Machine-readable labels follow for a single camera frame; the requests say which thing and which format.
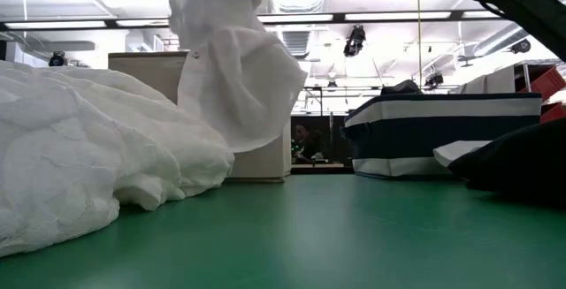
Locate black fuzzy garment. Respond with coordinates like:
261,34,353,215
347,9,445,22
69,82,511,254
447,117,566,204

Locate red storage bins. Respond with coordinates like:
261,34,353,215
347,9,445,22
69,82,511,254
514,62,566,125

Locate small white garment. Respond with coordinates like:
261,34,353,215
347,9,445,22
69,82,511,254
432,139,493,169

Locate black ceiling camera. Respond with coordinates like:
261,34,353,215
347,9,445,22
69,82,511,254
508,38,532,56
47,50,67,69
342,25,368,58

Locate navy white-striped fabric bin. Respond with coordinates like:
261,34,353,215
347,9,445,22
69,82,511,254
340,91,544,180

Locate white lace garment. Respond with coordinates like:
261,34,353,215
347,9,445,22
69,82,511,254
0,60,236,259

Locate green table mat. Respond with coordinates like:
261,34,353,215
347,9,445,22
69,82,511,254
0,172,566,289

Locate beige fabric storage bin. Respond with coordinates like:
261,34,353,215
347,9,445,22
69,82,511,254
107,50,293,184

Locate long white garment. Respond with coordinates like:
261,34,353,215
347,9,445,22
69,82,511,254
168,0,310,154

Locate dark navy garment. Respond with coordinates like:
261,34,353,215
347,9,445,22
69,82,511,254
379,79,425,96

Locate person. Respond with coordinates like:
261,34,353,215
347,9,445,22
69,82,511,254
291,122,327,165

